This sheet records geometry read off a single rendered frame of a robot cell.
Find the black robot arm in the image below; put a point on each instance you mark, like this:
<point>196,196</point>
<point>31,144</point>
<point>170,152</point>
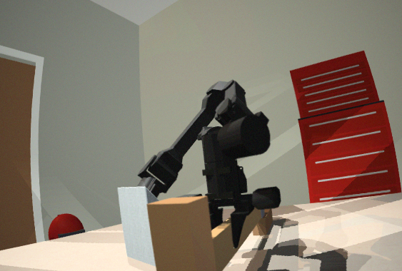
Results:
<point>243,134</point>

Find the long tan wooden rail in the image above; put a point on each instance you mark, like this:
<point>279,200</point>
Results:
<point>223,247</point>

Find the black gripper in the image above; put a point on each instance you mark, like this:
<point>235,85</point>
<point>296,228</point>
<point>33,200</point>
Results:
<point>223,182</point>

